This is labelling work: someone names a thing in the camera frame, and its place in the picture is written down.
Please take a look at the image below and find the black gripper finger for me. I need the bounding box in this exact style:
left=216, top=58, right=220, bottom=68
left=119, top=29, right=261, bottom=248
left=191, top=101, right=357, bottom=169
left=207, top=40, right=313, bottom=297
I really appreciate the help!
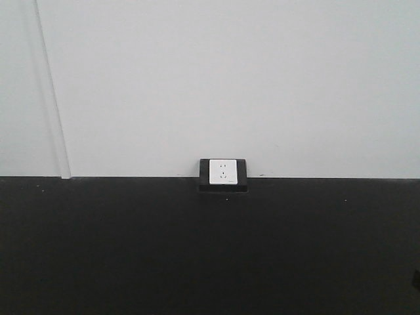
left=412, top=270, right=420, bottom=289

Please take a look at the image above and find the black socket mounting box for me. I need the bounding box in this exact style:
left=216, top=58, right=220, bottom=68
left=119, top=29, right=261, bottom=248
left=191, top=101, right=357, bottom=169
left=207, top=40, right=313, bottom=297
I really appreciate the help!
left=198, top=159, right=248, bottom=193

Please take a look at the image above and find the white wall power socket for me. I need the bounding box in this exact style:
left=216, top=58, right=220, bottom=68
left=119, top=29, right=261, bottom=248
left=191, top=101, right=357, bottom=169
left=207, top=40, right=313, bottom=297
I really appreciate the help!
left=209, top=159, right=238, bottom=185

